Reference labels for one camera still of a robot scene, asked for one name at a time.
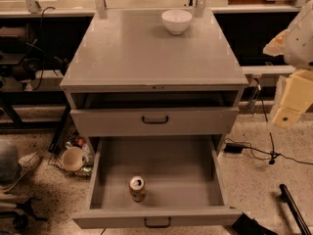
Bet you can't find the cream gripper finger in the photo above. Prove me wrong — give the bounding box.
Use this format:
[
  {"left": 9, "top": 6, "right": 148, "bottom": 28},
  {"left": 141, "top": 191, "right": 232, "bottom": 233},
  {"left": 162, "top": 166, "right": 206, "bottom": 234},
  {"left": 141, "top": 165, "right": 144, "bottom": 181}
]
[{"left": 271, "top": 70, "right": 313, "bottom": 129}]

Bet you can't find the orange soda can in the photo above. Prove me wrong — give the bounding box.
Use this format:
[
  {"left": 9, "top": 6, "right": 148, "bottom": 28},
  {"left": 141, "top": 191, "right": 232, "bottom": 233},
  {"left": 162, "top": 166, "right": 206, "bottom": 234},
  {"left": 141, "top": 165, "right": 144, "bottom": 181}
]
[{"left": 128, "top": 175, "right": 146, "bottom": 202}]

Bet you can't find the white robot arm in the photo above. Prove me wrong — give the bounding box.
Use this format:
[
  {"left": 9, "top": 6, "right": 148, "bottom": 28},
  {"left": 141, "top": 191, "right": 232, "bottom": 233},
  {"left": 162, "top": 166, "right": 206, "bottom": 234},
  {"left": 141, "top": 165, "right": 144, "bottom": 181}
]
[{"left": 263, "top": 1, "right": 313, "bottom": 129}]

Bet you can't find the grey top drawer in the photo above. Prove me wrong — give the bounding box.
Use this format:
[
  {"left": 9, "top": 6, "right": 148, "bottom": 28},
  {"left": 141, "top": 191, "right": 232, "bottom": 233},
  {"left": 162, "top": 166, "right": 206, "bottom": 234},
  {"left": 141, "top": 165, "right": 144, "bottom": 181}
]
[{"left": 70, "top": 91, "right": 239, "bottom": 137}]

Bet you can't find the open grey middle drawer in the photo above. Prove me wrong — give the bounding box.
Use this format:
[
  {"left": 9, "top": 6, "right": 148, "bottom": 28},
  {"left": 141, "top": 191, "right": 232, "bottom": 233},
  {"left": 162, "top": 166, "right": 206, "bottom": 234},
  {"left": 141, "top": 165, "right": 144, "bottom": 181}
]
[{"left": 72, "top": 136, "right": 242, "bottom": 229}]

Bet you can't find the grey drawer cabinet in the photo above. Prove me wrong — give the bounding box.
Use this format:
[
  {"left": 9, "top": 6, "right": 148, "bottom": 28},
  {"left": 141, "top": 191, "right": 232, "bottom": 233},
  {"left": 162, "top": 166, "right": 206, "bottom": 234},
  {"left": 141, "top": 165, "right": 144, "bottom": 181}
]
[{"left": 61, "top": 9, "right": 247, "bottom": 146}]

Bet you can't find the black power adapter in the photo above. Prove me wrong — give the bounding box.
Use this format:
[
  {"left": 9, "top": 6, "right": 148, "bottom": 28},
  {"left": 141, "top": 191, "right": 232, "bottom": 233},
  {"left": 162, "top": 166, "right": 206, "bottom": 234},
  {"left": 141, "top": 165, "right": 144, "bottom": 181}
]
[{"left": 224, "top": 143, "right": 245, "bottom": 154}]

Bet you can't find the black bar lower right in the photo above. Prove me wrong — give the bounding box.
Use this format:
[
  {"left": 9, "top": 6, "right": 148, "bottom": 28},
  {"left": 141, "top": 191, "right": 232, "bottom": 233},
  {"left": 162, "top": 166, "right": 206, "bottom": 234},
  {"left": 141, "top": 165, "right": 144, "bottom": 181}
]
[{"left": 279, "top": 184, "right": 312, "bottom": 235}]

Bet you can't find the white ceramic bowl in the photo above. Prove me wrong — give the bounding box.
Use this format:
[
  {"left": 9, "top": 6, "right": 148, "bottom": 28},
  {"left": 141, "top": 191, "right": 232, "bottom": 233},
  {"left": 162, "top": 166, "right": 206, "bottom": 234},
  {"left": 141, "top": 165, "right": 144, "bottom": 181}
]
[{"left": 161, "top": 10, "right": 193, "bottom": 34}]

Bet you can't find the black object bottom right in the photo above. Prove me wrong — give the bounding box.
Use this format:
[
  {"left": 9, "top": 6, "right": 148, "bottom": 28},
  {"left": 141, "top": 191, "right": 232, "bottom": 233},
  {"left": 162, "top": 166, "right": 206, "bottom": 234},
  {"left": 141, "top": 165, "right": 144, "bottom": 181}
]
[{"left": 232, "top": 213, "right": 278, "bottom": 235}]

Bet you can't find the white cup in basket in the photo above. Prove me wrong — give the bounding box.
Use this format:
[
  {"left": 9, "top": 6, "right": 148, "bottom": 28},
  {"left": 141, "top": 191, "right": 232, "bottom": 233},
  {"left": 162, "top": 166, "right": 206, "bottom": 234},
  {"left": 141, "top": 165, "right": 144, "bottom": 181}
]
[{"left": 62, "top": 147, "right": 84, "bottom": 171}]

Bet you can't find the black equipment left shelf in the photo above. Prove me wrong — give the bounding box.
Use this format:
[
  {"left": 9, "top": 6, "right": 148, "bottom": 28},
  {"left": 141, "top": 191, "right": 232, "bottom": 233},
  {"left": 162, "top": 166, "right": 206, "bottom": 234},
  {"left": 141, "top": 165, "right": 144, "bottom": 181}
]
[{"left": 0, "top": 23, "right": 68, "bottom": 81}]

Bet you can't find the white sneaker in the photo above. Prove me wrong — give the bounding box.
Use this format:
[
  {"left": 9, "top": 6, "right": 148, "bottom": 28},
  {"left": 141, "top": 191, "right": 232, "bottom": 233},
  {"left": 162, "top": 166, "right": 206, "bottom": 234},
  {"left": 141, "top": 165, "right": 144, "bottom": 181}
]
[{"left": 1, "top": 152, "right": 41, "bottom": 193}]

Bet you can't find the blue jeans leg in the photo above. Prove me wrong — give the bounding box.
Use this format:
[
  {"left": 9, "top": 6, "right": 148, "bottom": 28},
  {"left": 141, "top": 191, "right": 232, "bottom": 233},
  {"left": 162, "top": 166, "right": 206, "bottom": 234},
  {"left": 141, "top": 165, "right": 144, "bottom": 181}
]
[{"left": 0, "top": 139, "right": 21, "bottom": 184}]

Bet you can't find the black office chair base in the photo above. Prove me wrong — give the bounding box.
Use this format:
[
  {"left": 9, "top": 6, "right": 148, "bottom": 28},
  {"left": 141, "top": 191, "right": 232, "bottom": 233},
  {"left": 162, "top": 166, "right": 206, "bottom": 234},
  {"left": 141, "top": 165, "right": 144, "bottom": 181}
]
[{"left": 0, "top": 197, "right": 47, "bottom": 231}]

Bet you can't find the black floor cable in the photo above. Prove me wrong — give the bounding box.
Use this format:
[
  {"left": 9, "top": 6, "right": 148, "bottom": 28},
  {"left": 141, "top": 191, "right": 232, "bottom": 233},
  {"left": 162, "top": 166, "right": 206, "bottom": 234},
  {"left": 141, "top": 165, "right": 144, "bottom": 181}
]
[{"left": 224, "top": 78, "right": 313, "bottom": 166}]

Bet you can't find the wire basket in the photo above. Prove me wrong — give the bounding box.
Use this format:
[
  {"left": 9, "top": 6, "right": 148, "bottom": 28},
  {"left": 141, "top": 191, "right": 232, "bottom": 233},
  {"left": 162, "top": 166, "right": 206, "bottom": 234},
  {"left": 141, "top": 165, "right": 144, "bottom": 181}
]
[{"left": 48, "top": 132, "right": 95, "bottom": 177}]

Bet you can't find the black hanging cable left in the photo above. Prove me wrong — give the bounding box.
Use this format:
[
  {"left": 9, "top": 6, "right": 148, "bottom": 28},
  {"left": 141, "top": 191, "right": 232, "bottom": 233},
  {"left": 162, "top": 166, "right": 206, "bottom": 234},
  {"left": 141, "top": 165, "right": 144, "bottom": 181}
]
[{"left": 32, "top": 6, "right": 57, "bottom": 92}]

